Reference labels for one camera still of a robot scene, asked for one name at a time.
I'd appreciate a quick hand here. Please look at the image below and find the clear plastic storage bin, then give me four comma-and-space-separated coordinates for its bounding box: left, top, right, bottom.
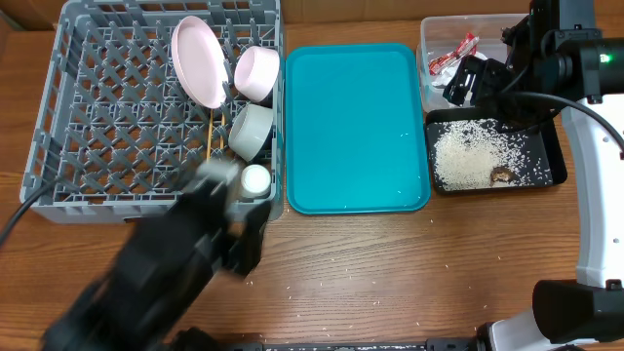
416, 14, 527, 112

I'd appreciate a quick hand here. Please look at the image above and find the white rice pile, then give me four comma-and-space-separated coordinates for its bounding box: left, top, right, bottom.
427, 119, 554, 193

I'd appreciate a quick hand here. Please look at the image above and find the short-looking wooden chopstick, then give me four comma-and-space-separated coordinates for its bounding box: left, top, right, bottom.
206, 109, 214, 160

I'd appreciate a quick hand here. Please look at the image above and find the grey bowl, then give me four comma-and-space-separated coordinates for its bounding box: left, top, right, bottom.
228, 103, 273, 162

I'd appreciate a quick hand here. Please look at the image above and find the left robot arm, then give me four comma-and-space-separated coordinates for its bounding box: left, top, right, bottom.
42, 180, 271, 351

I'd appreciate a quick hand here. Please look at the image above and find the white paper cup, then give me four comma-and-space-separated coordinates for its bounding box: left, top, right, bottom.
241, 165, 271, 199

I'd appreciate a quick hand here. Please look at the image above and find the brown food scrap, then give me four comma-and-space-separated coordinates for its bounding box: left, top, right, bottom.
489, 167, 516, 187

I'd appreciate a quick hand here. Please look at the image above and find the large pink plate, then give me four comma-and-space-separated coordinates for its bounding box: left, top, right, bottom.
172, 16, 228, 109

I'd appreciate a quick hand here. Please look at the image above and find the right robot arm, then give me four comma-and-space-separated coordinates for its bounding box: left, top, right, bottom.
444, 0, 623, 350

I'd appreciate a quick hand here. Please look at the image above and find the long wooden chopstick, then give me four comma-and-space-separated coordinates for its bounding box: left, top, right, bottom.
219, 113, 227, 149

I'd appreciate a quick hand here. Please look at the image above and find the grey plastic dish rack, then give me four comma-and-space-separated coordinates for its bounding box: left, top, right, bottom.
20, 0, 284, 223

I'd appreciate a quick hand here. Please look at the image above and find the red snack wrapper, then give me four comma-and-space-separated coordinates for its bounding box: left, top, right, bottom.
428, 32, 480, 75

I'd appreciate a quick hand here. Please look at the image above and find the black rectangular tray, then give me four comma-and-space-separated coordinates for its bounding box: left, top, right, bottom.
425, 108, 567, 194

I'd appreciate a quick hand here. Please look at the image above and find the teal plastic serving tray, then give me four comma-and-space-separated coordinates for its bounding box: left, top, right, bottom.
285, 43, 431, 215

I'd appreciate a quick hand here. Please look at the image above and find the white napkin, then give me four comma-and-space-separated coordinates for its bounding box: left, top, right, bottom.
427, 51, 488, 89

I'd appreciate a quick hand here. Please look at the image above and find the pink bowl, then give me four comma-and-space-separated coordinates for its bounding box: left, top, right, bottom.
234, 46, 281, 102

